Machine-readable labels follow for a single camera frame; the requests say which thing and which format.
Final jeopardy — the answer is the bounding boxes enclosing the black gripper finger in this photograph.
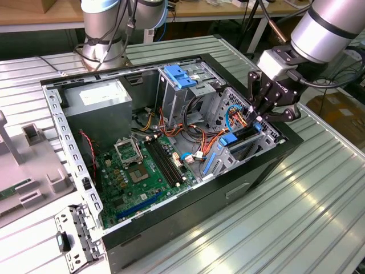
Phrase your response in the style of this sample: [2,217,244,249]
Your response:
[247,70,272,126]
[256,95,302,122]

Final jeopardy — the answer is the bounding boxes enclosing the red yellow power wire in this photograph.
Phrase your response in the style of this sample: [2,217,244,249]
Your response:
[229,106,253,126]

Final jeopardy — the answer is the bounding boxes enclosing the hard disk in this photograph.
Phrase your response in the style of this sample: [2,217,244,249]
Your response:
[201,122,263,177]

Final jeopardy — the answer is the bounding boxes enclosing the metal disk bay cage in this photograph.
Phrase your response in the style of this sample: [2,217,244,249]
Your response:
[199,87,286,182]

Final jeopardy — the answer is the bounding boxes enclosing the black tripod stand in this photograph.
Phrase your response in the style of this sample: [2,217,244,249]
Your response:
[235,0,265,54]

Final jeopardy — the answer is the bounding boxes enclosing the brown cardboard box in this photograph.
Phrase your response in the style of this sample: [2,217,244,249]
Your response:
[306,91,365,143]

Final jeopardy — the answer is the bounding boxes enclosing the blue drive latch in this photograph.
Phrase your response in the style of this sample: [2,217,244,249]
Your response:
[164,66,197,90]

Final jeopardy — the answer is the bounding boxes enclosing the metal optical drive cage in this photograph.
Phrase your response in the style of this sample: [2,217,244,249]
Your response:
[155,61,226,128]

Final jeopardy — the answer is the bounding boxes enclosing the long wooden desk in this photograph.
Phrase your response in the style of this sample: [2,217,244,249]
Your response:
[0,0,314,55]

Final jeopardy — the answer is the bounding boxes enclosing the black RAM slot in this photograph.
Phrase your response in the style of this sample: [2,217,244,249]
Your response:
[144,139,178,188]
[152,138,185,186]

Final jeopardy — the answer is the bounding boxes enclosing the CPU socket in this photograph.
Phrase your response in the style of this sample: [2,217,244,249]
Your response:
[125,162,152,185]

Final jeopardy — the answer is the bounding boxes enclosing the black open PC case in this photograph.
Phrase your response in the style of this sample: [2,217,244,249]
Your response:
[39,53,305,272]

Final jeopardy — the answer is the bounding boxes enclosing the metal socket cover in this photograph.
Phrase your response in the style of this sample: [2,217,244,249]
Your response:
[113,136,143,167]

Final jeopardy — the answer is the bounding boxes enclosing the grey power supply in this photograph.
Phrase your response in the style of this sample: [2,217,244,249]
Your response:
[61,79,134,149]

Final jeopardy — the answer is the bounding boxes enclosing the green motherboard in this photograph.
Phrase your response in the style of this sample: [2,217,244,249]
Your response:
[95,134,199,229]

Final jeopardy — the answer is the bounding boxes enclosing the blue expansion slot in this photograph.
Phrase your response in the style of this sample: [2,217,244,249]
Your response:
[115,191,164,221]

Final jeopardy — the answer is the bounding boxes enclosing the grey parts rack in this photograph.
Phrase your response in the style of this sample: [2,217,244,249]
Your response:
[0,110,77,228]

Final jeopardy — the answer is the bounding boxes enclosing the black blue latch clip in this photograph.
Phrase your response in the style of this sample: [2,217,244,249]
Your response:
[56,231,72,252]

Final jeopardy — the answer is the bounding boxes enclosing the green RAM stick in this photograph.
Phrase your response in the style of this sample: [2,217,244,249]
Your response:
[0,178,32,201]

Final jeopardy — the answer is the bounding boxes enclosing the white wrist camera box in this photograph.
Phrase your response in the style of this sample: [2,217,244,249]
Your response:
[255,49,299,81]

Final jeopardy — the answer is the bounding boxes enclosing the black camera bracket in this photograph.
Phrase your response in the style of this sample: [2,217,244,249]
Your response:
[270,45,305,63]

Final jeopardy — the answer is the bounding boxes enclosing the blue data wire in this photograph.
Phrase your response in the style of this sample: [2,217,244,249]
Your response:
[224,106,244,132]

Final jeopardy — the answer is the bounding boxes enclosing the orange black wire bundle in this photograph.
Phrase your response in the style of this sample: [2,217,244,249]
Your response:
[158,107,230,160]

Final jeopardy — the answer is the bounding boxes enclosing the small blue white wire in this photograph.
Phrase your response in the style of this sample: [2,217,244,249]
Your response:
[179,151,208,165]

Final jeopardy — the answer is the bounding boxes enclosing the yellow black power wires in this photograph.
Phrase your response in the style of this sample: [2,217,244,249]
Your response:
[132,107,157,134]

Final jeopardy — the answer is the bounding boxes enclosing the red black fan wire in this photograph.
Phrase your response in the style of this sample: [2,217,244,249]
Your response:
[79,130,96,171]

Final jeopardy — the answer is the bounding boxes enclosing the arm cable with connector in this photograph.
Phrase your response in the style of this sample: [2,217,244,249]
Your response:
[36,54,67,77]

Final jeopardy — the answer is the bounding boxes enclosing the hinged metal slot bracket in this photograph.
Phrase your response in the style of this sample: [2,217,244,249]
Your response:
[54,204,106,272]

